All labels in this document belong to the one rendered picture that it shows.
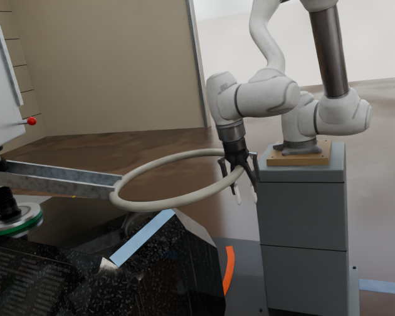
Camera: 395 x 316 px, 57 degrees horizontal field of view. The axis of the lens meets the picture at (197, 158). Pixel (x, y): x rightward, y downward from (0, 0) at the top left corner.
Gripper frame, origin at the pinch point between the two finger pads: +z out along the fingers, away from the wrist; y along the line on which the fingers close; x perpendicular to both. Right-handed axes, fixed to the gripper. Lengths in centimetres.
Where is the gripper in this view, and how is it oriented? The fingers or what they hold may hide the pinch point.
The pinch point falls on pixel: (246, 194)
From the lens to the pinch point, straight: 125.0
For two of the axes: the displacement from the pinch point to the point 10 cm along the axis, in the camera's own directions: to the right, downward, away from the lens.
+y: -9.3, 1.4, 3.4
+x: -2.7, 3.6, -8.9
